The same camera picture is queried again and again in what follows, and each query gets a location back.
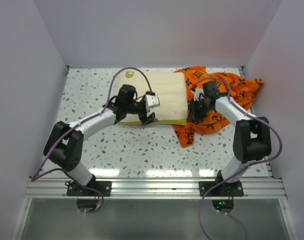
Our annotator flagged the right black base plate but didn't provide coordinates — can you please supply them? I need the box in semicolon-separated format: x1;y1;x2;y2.
198;181;244;197

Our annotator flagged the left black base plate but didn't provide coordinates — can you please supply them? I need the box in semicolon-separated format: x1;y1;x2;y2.
65;180;112;197

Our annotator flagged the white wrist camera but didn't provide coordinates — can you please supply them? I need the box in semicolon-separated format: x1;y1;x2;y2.
145;93;160;111
191;84;204;101

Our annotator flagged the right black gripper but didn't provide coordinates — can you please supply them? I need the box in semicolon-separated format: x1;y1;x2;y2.
187;98;212;123

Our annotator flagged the aluminium mounting rail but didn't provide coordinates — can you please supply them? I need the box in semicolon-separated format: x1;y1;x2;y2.
25;177;287;200

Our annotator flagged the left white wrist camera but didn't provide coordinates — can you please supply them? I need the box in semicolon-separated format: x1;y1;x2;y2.
145;93;160;111

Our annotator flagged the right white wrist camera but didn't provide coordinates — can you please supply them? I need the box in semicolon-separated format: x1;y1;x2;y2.
191;84;204;101

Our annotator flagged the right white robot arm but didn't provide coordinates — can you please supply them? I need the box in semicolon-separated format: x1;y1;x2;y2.
187;78;271;196

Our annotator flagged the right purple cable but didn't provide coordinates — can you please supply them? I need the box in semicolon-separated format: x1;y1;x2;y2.
191;77;284;240

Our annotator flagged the orange patterned pillowcase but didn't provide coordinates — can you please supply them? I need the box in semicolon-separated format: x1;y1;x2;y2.
172;65;264;148

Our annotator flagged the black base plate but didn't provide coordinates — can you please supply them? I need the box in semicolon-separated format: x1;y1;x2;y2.
198;181;244;197
65;180;112;197

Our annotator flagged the cream pillow yellow edge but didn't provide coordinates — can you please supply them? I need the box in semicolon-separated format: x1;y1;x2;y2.
115;68;188;125

